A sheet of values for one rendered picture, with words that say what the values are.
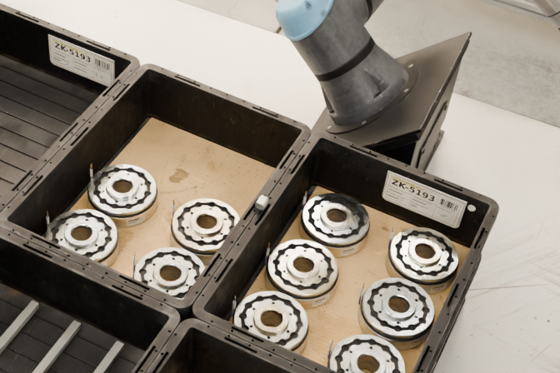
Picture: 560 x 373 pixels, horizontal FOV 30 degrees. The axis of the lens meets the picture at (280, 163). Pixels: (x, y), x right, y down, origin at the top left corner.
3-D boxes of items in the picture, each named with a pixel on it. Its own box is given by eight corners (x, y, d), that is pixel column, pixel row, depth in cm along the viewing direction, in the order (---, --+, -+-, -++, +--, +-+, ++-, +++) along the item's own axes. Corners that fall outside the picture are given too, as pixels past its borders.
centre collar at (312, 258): (292, 249, 150) (293, 246, 150) (325, 261, 150) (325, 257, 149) (280, 272, 147) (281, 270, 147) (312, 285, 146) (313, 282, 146)
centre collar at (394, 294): (386, 287, 147) (387, 285, 147) (419, 300, 146) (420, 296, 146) (376, 313, 144) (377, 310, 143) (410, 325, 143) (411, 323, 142)
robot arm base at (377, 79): (349, 87, 190) (319, 45, 186) (418, 60, 181) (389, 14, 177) (322, 136, 179) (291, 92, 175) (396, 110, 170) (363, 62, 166)
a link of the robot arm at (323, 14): (298, 81, 177) (254, 17, 172) (337, 35, 185) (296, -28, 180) (348, 67, 168) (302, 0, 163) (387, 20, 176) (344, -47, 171)
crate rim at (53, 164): (145, 71, 168) (145, 60, 166) (313, 139, 160) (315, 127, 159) (-8, 234, 141) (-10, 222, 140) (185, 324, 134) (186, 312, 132)
